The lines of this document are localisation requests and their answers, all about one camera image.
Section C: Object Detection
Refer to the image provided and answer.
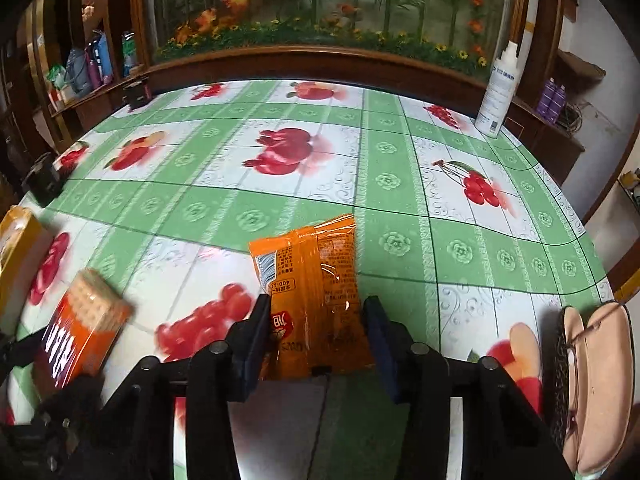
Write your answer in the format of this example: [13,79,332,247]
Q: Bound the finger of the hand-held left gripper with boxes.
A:
[60,374,106,406]
[0,331,46,377]

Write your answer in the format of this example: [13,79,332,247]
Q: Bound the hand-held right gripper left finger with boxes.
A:
[75,294,273,480]

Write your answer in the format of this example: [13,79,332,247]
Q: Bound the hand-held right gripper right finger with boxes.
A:
[362,296,576,480]

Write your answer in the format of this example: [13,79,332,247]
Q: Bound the orange cracker packet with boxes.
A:
[32,267,133,391]

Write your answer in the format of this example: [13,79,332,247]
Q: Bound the small orange snack packet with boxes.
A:
[248,214,376,381]

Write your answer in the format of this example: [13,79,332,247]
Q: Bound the yellow tray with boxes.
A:
[0,206,53,333]

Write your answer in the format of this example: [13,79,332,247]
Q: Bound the black desktop device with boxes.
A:
[21,152,66,207]

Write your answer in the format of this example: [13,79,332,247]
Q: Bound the white spray bottle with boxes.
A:
[474,40,521,138]

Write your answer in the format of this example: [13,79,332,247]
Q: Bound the green white bag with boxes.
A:
[46,64,68,96]

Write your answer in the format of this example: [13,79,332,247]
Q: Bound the small black box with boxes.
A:
[122,76,153,111]

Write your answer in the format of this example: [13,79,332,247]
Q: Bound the grey thermos jug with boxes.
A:
[65,49,88,98]

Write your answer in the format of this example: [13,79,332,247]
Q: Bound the purple flask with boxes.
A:
[86,45,103,88]

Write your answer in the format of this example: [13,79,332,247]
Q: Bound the purple bottle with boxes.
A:
[550,84,568,123]
[537,77,557,118]

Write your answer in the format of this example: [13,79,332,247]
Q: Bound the blue thermos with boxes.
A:
[97,32,113,83]

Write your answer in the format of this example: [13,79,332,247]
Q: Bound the green bottle pack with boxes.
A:
[121,31,138,78]

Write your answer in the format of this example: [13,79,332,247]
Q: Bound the brown cardboard piece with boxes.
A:
[557,49,603,81]

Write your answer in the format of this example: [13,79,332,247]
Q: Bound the glass flower display cabinet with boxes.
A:
[130,0,566,91]

